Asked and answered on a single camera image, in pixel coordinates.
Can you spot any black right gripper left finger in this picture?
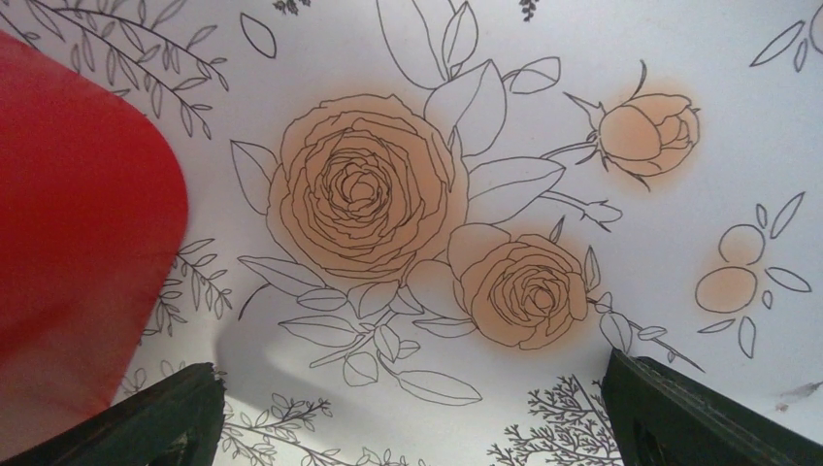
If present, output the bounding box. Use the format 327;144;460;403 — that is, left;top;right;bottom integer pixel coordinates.
1;362;226;465

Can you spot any floral patterned tablecloth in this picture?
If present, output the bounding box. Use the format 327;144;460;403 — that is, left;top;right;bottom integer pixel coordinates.
1;1;822;465

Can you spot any red plastic tray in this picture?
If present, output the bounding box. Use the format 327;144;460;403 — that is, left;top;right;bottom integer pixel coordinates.
1;34;188;457

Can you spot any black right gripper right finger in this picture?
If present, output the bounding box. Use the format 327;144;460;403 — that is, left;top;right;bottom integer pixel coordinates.
601;349;822;465

